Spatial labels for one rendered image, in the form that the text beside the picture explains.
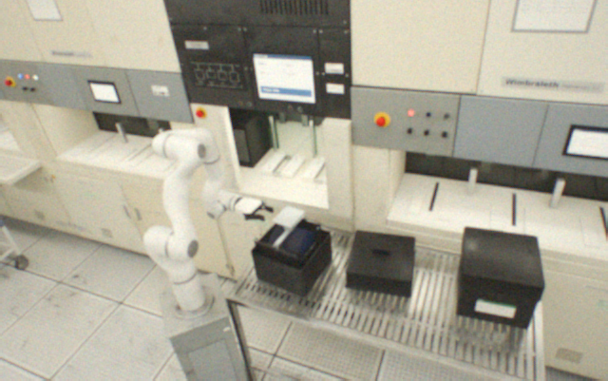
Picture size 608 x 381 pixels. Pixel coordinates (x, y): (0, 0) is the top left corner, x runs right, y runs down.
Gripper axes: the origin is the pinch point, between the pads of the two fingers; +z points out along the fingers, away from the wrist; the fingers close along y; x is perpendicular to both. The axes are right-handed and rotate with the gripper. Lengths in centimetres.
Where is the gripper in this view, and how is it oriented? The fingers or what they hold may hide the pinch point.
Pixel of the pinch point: (266, 213)
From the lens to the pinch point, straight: 194.0
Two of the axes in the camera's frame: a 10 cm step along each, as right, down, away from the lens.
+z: 8.6, 2.3, -4.6
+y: -5.1, 5.0, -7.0
